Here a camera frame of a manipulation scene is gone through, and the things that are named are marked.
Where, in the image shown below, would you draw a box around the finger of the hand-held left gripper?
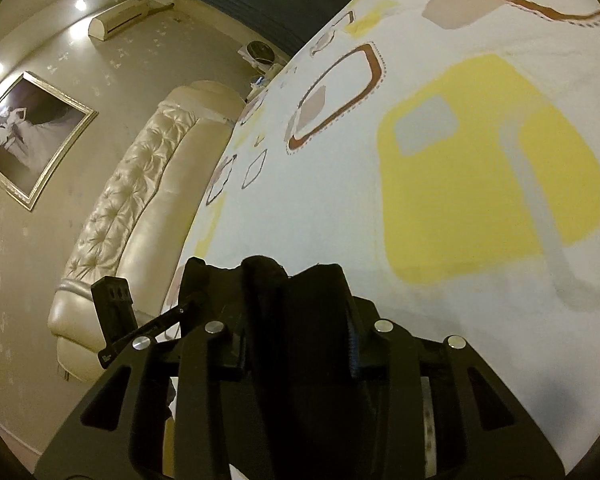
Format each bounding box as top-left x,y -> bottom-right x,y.
91,276 -> 202,361

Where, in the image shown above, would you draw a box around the cream tufted headboard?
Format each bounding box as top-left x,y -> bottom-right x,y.
47,80 -> 248,386

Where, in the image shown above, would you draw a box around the printed bed sheet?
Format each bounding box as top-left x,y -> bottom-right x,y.
162,0 -> 600,480

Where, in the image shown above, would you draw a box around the silver framed wall picture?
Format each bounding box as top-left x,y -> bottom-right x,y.
0,71 -> 99,211

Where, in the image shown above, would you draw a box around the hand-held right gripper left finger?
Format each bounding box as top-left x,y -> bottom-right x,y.
34,256 -> 247,480

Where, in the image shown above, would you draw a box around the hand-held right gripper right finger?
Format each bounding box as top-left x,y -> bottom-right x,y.
346,296 -> 566,480

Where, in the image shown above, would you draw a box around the small round fan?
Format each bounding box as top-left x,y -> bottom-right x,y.
239,40 -> 281,68

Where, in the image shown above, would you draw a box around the black pants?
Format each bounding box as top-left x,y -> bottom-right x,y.
230,255 -> 366,480

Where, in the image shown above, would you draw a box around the white air conditioner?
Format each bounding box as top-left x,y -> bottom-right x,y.
88,0 -> 176,40

